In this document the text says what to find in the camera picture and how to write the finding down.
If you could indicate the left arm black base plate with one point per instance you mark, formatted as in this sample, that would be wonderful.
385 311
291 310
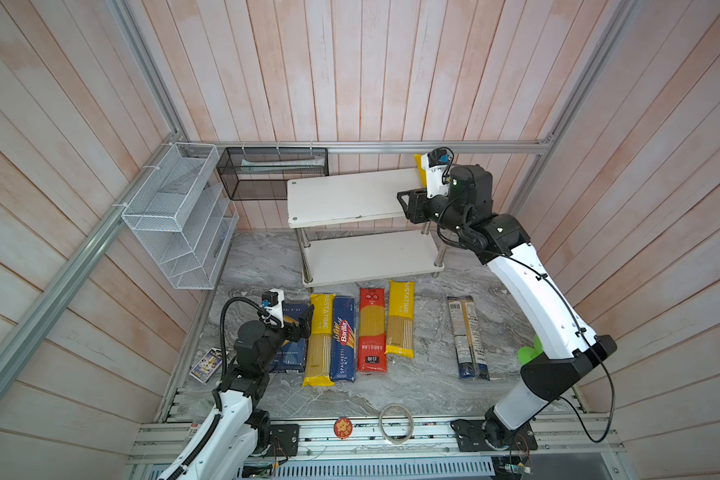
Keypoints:
272 440

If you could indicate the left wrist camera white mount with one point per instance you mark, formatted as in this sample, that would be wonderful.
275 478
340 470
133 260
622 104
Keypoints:
272 304

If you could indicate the red spaghetti bag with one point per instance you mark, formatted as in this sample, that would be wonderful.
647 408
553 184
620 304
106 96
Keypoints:
371 331

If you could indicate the red round sticker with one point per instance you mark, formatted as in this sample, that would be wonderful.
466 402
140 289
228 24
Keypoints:
343 428

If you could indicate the white wire mesh rack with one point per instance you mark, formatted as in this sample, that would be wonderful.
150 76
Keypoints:
182 216

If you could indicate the clear blue spaghetti bag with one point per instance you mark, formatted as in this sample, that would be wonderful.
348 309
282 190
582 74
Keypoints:
470 352

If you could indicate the clear tape roll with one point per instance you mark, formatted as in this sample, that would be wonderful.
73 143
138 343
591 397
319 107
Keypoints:
396 424

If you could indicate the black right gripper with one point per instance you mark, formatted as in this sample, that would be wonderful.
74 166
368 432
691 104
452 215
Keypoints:
416 204

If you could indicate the blue Barilla spaghetti box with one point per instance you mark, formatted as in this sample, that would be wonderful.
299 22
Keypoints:
343 349

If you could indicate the yellow pasta bag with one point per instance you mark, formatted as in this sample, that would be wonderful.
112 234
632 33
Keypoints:
318 360
420 168
400 322

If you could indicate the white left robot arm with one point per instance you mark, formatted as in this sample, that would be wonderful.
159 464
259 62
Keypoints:
235 427

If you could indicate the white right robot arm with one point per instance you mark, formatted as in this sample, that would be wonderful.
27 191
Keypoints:
462 204

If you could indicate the white two-tier shelf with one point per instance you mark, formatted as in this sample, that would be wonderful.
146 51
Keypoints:
350 228

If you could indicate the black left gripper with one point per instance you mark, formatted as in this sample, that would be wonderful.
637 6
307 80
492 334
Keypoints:
304 326

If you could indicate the black mesh basket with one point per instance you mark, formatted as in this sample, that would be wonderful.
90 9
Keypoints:
262 173

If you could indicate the dark blue pasta box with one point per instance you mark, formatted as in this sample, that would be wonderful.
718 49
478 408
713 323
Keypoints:
291 358

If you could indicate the small card pack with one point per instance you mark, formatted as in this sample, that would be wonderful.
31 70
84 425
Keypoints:
207 366

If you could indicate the green plastic goblet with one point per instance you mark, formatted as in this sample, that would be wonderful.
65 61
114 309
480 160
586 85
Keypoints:
528 353

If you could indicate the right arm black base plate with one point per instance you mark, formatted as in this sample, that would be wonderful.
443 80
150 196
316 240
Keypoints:
490 435

